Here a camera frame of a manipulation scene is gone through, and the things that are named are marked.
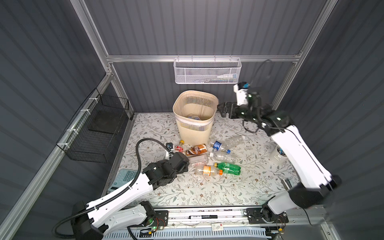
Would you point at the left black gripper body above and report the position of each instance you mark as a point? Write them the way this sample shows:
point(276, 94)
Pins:
point(162, 163)

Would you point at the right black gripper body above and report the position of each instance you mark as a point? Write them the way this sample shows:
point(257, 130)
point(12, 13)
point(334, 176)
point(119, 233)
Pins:
point(245, 114)

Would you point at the clear bottle pink label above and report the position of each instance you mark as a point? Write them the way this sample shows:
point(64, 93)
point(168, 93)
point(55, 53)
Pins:
point(198, 160)

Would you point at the brown Nescafe bottle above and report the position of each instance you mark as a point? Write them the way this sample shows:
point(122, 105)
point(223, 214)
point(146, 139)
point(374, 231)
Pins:
point(197, 150)

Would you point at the orange label clear bottle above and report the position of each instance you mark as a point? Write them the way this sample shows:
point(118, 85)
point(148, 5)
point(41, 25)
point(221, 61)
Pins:
point(208, 171)

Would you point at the clear bottle blue label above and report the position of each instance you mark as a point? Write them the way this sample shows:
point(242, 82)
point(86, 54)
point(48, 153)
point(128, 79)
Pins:
point(227, 144)

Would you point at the green bottle orange cap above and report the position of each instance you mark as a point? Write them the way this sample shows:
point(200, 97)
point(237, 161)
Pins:
point(228, 168)

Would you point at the Pepsi label clear bottle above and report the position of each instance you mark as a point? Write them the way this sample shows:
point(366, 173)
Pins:
point(194, 117)

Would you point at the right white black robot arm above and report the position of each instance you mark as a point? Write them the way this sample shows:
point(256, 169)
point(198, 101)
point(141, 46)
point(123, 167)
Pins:
point(315, 184)

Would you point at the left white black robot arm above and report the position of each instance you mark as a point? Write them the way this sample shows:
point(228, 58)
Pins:
point(111, 212)

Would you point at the beige slatted plastic bin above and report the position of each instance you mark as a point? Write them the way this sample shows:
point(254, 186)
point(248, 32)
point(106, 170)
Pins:
point(195, 113)

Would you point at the clear cola bottle yellow cap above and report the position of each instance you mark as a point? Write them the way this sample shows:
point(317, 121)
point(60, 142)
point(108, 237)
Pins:
point(179, 146)

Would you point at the white tube in basket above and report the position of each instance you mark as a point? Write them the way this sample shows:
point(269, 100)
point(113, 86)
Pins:
point(228, 76)

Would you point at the clear bottle blue cap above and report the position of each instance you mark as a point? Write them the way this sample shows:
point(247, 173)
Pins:
point(223, 157)

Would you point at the white cup with tools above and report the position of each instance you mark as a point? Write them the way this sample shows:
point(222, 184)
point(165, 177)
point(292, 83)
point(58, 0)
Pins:
point(277, 156)

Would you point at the black marker pen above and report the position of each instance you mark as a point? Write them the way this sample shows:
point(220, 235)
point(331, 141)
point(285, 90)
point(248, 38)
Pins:
point(202, 217)

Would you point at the light blue calculator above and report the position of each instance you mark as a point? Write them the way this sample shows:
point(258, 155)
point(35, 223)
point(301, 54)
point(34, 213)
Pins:
point(123, 177)

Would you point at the small white device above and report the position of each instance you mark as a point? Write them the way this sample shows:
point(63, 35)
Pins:
point(286, 184)

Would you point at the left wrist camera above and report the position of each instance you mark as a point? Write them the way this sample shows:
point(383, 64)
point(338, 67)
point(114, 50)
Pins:
point(170, 147)

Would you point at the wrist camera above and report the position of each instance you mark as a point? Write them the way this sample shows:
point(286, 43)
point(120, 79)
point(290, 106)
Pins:
point(241, 90)
point(170, 147)

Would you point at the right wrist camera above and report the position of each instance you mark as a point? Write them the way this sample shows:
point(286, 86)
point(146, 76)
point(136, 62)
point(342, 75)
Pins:
point(241, 90)

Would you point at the white wire mesh basket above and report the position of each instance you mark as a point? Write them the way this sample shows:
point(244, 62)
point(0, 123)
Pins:
point(205, 71)

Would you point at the black wire mesh basket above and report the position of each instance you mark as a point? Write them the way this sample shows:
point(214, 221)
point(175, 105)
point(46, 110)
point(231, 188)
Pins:
point(96, 136)

